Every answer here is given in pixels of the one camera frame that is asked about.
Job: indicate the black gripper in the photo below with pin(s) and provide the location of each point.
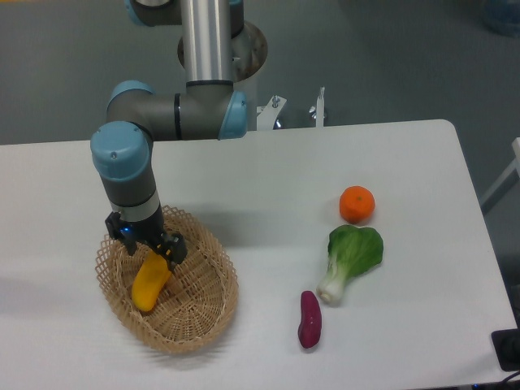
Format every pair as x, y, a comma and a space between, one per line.
149, 231

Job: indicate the yellow mango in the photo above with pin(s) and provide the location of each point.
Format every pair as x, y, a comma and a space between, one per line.
149, 281

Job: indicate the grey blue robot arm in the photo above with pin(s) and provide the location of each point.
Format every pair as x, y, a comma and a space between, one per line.
136, 117

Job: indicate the woven wicker basket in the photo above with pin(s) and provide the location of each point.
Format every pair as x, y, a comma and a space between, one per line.
196, 303

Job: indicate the purple sweet potato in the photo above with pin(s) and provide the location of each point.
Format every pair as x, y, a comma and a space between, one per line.
310, 327

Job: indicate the green bok choy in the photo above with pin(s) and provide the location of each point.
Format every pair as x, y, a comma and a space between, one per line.
351, 251

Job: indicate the orange tangerine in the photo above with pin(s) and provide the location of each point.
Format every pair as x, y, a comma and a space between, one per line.
356, 204

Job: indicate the white furniture leg at right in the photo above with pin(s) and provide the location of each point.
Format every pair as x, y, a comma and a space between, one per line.
503, 183

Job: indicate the black device at table edge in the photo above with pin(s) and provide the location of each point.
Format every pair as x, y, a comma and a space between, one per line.
506, 345

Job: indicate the white metal mounting frame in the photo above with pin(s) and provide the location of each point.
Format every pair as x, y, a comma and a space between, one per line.
268, 116

